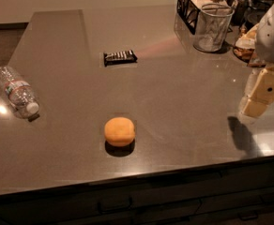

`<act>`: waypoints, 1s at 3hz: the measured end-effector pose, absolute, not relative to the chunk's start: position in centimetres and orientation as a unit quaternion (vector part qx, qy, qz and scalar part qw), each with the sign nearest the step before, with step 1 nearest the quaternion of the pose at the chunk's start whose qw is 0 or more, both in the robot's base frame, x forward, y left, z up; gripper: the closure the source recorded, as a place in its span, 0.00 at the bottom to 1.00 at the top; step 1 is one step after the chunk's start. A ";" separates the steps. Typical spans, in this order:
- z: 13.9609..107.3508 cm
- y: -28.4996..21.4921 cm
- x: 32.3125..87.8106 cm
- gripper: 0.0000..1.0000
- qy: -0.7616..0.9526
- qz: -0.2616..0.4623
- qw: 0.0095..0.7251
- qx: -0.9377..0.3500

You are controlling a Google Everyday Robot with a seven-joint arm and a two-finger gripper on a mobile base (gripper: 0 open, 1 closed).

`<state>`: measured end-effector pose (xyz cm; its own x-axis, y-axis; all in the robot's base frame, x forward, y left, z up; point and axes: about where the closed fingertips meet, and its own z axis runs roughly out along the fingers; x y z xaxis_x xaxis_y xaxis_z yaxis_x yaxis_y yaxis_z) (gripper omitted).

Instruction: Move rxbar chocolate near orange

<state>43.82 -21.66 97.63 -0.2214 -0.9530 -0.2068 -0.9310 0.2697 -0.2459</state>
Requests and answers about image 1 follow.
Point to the orange fruit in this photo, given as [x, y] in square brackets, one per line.
[119, 131]

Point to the dark drawer handle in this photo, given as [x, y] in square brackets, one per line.
[114, 204]

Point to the dark chocolate rxbar wrapper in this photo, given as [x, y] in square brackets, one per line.
[118, 58]

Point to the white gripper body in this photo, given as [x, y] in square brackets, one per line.
[272, 41]

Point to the wire mesh cup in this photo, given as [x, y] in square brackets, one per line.
[212, 27]

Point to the black wire napkin basket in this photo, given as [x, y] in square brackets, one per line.
[188, 10]

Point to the clear plastic water bottle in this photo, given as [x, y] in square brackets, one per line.
[19, 92]

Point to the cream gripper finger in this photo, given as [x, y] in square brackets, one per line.
[252, 108]

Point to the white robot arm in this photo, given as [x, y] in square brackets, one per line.
[264, 47]

